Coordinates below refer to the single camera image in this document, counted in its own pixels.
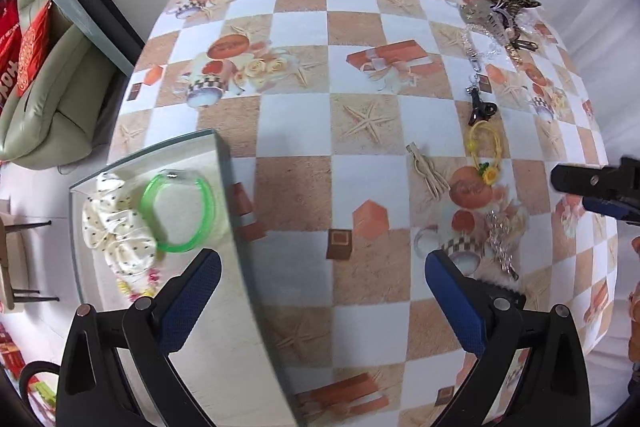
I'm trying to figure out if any black scalloped snap hairclip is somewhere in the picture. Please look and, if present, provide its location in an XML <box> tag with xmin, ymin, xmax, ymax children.
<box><xmin>472</xmin><ymin>272</ymin><xmax>526</xmax><ymax>310</ymax></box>

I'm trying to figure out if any pastel flower bead bracelet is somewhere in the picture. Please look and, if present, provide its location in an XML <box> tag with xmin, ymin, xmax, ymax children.
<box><xmin>115</xmin><ymin>267</ymin><xmax>164</xmax><ymax>303</ymax></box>

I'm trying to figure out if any silver rhinestone chain brooch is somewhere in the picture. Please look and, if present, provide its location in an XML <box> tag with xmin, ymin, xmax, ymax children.
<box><xmin>486</xmin><ymin>210</ymin><xmax>520</xmax><ymax>281</ymax></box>

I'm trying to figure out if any cream polka dot scrunchie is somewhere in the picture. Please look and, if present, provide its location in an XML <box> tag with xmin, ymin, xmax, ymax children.
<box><xmin>81</xmin><ymin>172</ymin><xmax>157</xmax><ymax>277</ymax></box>

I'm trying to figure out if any yellow cord flower bracelet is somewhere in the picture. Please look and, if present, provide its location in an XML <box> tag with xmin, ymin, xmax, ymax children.
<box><xmin>465</xmin><ymin>120</ymin><xmax>504</xmax><ymax>186</ymax></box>

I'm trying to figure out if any green translucent bangle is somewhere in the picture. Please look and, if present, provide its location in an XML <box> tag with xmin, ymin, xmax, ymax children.
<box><xmin>139</xmin><ymin>170</ymin><xmax>216</xmax><ymax>254</ymax></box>

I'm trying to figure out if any beige wooden hair clip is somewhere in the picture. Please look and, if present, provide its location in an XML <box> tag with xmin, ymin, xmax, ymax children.
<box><xmin>406</xmin><ymin>142</ymin><xmax>450</xmax><ymax>200</ymax></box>

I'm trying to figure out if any black small claw clip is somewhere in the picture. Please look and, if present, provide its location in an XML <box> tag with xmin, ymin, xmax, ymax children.
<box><xmin>466</xmin><ymin>87</ymin><xmax>498</xmax><ymax>127</ymax></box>

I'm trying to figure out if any white shallow tray box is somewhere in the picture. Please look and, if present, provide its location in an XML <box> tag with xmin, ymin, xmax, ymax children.
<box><xmin>56</xmin><ymin>131</ymin><xmax>295</xmax><ymax>426</ymax></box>

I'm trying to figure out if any wooden chair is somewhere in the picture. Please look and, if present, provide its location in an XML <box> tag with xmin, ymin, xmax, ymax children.
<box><xmin>0</xmin><ymin>199</ymin><xmax>60</xmax><ymax>314</ymax></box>

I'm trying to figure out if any silver glitter hair bow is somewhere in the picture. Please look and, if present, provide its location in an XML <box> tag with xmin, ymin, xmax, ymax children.
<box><xmin>459</xmin><ymin>1</ymin><xmax>508</xmax><ymax>42</ymax></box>

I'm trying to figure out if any green leather sofa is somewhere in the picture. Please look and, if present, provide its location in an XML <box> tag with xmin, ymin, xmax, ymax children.
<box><xmin>1</xmin><ymin>5</ymin><xmax>117</xmax><ymax>170</ymax></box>

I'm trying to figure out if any checkered printed tablecloth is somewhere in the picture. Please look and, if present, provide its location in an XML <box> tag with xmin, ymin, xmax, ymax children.
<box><xmin>111</xmin><ymin>0</ymin><xmax>617</xmax><ymax>426</ymax></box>

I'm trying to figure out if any red embroidered cushion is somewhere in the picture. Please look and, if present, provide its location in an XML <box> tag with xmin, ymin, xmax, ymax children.
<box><xmin>16</xmin><ymin>0</ymin><xmax>52</xmax><ymax>96</ymax></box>

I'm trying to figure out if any gold chain hair clip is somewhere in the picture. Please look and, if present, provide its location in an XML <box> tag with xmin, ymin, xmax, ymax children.
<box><xmin>504</xmin><ymin>32</ymin><xmax>539</xmax><ymax>67</ymax></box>

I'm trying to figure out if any clear bead keychain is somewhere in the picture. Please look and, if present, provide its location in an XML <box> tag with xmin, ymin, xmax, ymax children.
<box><xmin>460</xmin><ymin>24</ymin><xmax>502</xmax><ymax>74</ymax></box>

